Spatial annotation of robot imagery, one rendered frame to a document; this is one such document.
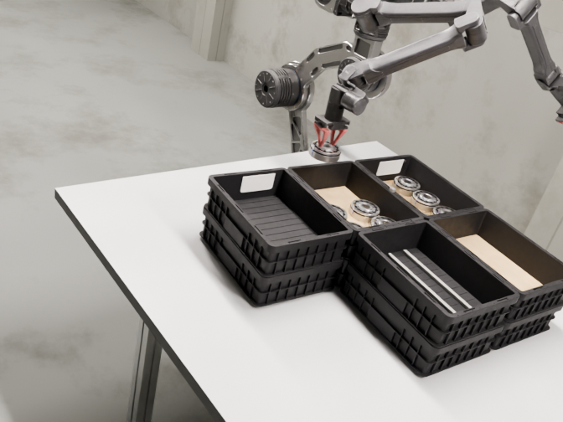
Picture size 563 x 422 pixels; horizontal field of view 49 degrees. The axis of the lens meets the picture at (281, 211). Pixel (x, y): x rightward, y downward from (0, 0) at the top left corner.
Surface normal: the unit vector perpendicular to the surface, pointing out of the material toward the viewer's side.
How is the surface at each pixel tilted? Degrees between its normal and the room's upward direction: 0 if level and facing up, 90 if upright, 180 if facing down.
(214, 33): 90
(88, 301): 0
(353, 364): 0
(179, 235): 0
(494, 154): 90
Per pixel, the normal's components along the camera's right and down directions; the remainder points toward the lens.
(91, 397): 0.21, -0.84
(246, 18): -0.78, 0.17
